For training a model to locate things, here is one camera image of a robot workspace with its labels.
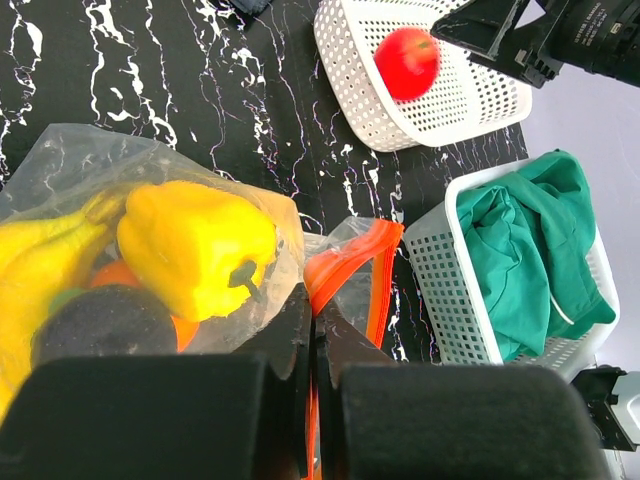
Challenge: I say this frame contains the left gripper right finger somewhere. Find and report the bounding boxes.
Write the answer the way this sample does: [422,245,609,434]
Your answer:
[313,304,393,479]

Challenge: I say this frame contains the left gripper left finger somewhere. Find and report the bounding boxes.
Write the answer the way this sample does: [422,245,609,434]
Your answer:
[236,283,312,479]

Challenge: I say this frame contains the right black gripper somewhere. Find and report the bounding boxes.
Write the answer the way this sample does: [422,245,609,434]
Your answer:
[431,0,639,88]

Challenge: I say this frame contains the red fake apple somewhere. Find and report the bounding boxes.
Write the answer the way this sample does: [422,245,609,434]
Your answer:
[374,27,440,102]

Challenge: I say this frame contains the dark fake avocado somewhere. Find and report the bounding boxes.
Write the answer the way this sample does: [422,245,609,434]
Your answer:
[31,286,176,366]

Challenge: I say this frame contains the fake orange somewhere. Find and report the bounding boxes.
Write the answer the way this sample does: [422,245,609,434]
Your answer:
[89,259,199,353]

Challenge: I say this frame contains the clear zip top bag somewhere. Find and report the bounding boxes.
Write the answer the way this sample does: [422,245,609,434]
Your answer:
[1,124,403,479]

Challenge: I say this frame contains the yellow fake bell pepper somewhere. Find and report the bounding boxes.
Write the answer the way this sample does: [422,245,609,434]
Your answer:
[117,180,278,323]

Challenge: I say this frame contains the yellow fake bananas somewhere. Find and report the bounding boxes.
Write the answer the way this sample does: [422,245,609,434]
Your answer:
[1,192,126,415]

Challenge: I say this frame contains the white perforated basket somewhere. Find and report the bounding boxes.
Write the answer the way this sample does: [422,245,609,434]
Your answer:
[313,1,533,152]

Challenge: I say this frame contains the white basket with clothes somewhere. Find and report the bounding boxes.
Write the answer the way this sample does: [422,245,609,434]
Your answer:
[404,159,620,379]

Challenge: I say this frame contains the green cloth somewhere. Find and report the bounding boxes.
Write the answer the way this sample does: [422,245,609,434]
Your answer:
[456,150,616,361]

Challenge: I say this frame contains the dark blue folded cloth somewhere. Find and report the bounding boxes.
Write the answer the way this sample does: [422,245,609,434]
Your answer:
[205,0,273,19]

